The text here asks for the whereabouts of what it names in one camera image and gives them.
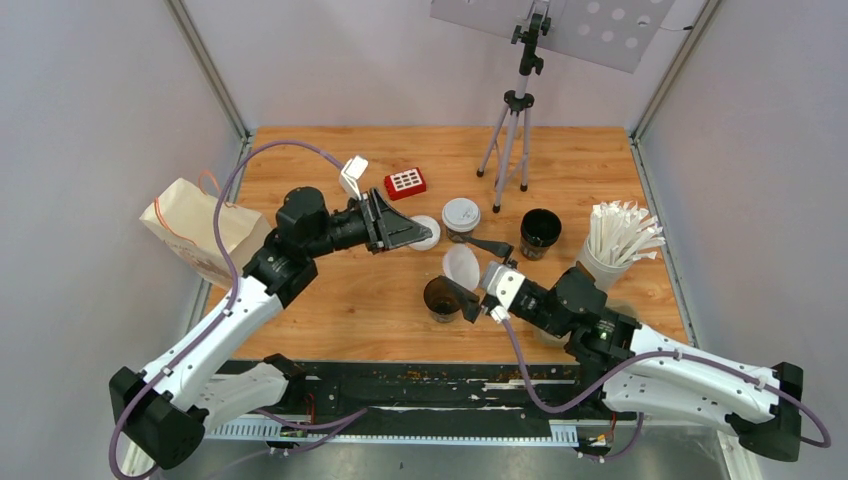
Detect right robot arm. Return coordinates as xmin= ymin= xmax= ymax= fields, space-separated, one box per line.
xmin=435 ymin=240 xmax=803 ymax=462

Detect white perforated board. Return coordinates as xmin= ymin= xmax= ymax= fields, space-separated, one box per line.
xmin=430 ymin=0 xmax=674 ymax=76

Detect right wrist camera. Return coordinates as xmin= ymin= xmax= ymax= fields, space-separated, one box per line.
xmin=488 ymin=305 xmax=510 ymax=324

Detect tripod stand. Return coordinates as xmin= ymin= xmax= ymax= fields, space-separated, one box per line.
xmin=476 ymin=7 xmax=551 ymax=214

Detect brown paper bag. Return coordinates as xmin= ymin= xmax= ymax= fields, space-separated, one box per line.
xmin=139 ymin=178 xmax=272 ymax=290

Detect white plastic cup lid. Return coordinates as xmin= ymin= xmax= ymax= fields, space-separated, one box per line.
xmin=441 ymin=197 xmax=482 ymax=233

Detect paper cup of straws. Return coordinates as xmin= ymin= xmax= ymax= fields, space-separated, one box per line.
xmin=575 ymin=200 xmax=666 ymax=292

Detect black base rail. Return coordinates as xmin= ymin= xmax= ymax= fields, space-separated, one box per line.
xmin=205 ymin=359 xmax=641 ymax=446

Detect red white block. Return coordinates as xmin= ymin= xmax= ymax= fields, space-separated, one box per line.
xmin=383 ymin=167 xmax=427 ymax=201

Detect brown coffee cup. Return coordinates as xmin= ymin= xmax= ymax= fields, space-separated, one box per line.
xmin=446 ymin=228 xmax=474 ymax=243
xmin=422 ymin=276 xmax=461 ymax=324

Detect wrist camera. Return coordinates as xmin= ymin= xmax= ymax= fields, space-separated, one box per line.
xmin=338 ymin=155 xmax=369 ymax=200
xmin=488 ymin=305 xmax=510 ymax=324

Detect cardboard cup carrier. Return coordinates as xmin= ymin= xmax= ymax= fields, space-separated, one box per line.
xmin=533 ymin=299 xmax=641 ymax=348

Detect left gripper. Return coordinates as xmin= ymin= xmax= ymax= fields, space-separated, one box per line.
xmin=306 ymin=186 xmax=433 ymax=259

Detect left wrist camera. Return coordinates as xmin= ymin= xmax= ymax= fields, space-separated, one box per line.
xmin=338 ymin=155 xmax=369 ymax=200

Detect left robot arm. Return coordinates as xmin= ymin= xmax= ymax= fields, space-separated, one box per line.
xmin=108 ymin=187 xmax=432 ymax=470

